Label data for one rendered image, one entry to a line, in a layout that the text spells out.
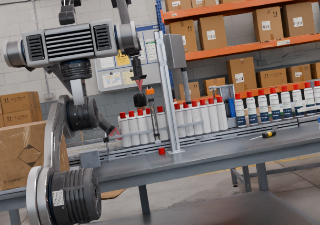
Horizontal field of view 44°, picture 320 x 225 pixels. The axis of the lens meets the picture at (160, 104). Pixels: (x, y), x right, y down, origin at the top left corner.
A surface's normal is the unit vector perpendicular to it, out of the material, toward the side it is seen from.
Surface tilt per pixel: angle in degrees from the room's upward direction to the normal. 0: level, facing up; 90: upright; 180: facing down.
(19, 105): 91
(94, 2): 90
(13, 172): 90
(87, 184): 56
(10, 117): 90
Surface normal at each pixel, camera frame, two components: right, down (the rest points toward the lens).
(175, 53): 0.88, -0.11
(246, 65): 0.03, 0.04
